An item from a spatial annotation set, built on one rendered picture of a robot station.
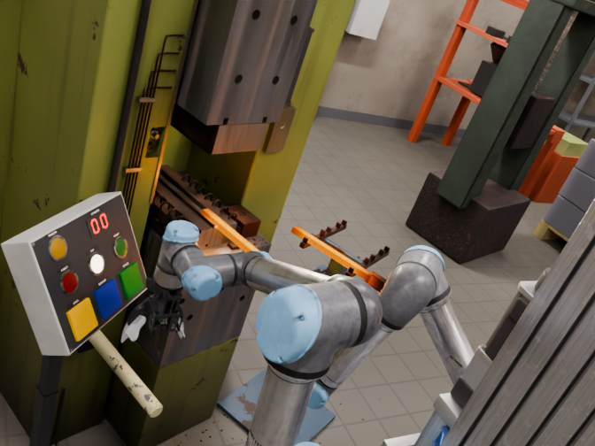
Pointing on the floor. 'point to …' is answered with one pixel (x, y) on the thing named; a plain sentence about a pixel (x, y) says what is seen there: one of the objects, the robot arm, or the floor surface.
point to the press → (506, 133)
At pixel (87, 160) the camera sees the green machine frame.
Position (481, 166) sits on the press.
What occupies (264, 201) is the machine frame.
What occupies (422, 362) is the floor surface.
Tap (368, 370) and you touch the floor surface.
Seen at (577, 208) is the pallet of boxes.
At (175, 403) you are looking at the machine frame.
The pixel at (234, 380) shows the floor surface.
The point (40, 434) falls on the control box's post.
